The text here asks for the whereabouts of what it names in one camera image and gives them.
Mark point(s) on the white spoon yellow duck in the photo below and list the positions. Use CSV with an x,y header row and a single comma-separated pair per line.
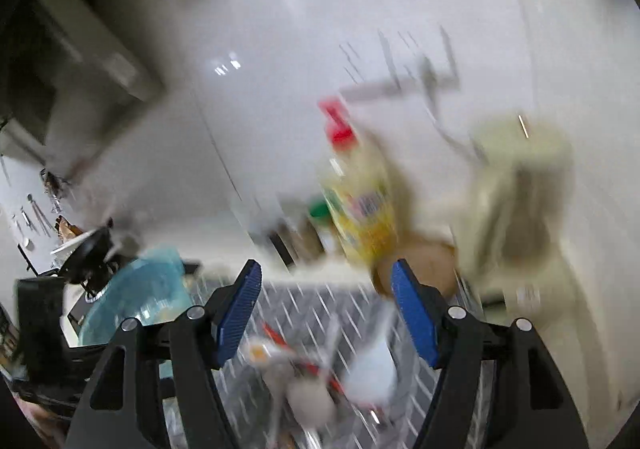
x,y
261,353

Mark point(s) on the beige glass kettle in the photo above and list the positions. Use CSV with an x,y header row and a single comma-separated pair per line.
x,y
517,196

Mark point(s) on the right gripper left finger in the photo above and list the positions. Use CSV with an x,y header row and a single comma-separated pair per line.
x,y
122,406

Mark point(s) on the green lid spice jar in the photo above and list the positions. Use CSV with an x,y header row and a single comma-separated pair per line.
x,y
321,219

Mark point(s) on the black wok pan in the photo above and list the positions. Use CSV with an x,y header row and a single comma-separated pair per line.
x,y
87,257

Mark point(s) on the white spoon pink flowers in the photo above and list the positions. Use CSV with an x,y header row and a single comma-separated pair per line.
x,y
310,402

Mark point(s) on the brown spice jar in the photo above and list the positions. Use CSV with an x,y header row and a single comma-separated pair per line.
x,y
300,240

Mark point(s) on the brown ceramic saucer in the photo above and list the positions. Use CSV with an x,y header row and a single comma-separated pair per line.
x,y
433,263

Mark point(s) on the red chopstick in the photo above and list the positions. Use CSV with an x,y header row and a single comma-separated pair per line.
x,y
310,363

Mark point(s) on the blue translucent plastic tray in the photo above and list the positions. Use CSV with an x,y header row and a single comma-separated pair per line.
x,y
151,289

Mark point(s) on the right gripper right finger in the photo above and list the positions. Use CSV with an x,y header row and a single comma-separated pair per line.
x,y
531,406

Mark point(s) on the grey herringbone table mat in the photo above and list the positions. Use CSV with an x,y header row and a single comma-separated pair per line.
x,y
302,314

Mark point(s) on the yellow dish soap bottle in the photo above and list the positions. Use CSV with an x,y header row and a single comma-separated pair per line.
x,y
356,186

